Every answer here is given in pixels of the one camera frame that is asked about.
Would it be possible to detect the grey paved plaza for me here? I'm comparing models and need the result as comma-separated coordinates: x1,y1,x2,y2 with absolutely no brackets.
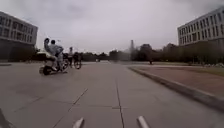
0,60,224,128

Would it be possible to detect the pale slim tower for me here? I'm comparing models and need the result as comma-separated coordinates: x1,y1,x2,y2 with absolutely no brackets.
129,39,135,53

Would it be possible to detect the person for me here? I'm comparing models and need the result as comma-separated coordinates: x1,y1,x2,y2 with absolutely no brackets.
43,37,65,71
67,46,74,68

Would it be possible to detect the row of trees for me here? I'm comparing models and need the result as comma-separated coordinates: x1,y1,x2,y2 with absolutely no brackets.
79,41,224,65

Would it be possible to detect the scooter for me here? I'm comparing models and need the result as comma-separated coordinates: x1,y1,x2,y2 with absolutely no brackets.
38,59,69,76

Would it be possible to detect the robot's own part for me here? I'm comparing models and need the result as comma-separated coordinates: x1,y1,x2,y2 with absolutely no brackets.
137,115,150,128
72,117,85,128

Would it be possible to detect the grey stone kerb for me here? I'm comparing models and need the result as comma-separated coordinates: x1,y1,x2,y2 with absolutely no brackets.
127,65,224,113

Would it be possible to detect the brown paved ground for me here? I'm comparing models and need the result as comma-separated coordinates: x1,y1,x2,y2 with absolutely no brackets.
133,65,224,98

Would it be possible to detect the pale multi-storey building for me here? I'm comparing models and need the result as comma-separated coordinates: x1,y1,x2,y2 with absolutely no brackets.
177,7,224,48

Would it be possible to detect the grey building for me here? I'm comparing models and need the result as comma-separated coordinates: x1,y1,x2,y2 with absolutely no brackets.
0,10,39,62

